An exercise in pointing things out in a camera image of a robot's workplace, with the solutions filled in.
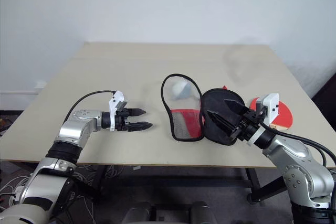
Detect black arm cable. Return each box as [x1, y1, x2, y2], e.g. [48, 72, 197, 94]
[269, 125, 336, 166]
[65, 90, 117, 123]
[272, 129, 329, 168]

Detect white pale-blue soft wad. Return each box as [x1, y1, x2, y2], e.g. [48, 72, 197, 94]
[170, 80, 196, 102]

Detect black metal table frame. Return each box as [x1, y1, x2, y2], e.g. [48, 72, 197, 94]
[99, 165, 291, 205]

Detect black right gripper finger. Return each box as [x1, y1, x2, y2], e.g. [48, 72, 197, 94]
[207, 110, 239, 136]
[223, 99, 249, 116]

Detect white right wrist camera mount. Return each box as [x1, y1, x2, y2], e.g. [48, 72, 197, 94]
[246, 93, 279, 146]

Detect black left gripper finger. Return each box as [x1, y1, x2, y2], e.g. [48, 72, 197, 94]
[127, 121, 154, 133]
[128, 108, 148, 118]

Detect grey rounded shape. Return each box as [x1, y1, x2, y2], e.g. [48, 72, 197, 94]
[125, 201, 159, 224]

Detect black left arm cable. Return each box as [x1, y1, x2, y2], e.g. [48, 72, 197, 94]
[65, 90, 117, 123]

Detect black paddle case with mesh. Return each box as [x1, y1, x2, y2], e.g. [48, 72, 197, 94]
[160, 73, 247, 146]

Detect white loose floor cables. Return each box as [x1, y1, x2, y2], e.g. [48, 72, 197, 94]
[0, 174, 29, 210]

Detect white wall socket box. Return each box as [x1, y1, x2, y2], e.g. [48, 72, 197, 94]
[34, 80, 48, 94]

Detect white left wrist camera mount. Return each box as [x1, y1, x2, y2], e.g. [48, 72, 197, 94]
[108, 90, 130, 133]

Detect white wall cable trunking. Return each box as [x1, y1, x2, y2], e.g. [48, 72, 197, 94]
[0, 91, 40, 111]

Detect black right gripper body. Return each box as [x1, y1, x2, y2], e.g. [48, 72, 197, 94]
[229, 109, 265, 141]

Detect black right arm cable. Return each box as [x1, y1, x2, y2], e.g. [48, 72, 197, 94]
[272, 129, 329, 168]
[269, 125, 336, 166]

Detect tangle of thin wires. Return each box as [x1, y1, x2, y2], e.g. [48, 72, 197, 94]
[75, 165, 125, 192]

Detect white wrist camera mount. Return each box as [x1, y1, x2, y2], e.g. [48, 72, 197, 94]
[246, 93, 279, 146]
[108, 90, 130, 133]

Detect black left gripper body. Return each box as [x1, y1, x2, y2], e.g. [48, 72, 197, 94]
[114, 109, 132, 133]

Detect red table tennis paddle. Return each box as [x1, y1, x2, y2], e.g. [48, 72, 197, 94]
[248, 97, 294, 131]

